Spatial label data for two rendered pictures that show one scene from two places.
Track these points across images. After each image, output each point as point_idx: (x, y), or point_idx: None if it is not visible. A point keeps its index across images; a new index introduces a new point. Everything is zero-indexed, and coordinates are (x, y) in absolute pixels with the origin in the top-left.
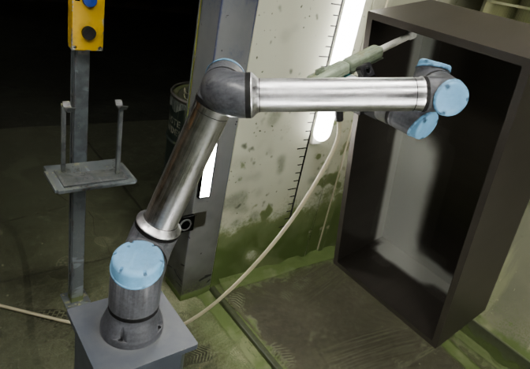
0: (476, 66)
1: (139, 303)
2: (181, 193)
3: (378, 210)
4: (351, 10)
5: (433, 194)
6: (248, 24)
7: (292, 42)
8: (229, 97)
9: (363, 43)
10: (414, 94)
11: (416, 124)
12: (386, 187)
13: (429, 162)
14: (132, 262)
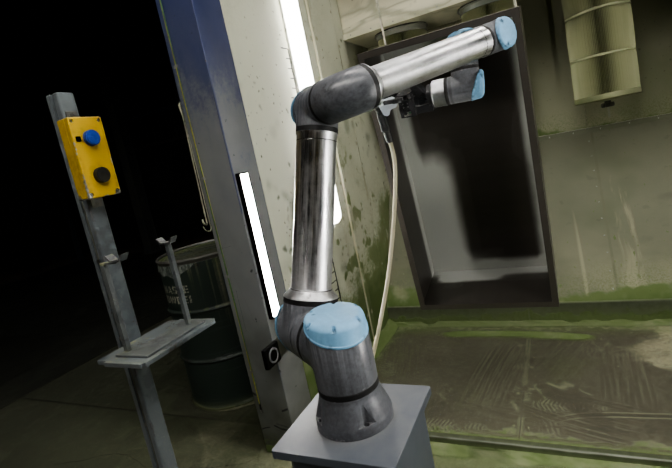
0: (445, 74)
1: (367, 361)
2: (328, 237)
3: (423, 246)
4: None
5: (461, 200)
6: (244, 126)
7: (279, 136)
8: (358, 85)
9: None
10: (483, 36)
11: (477, 82)
12: (419, 221)
13: (444, 175)
14: (335, 318)
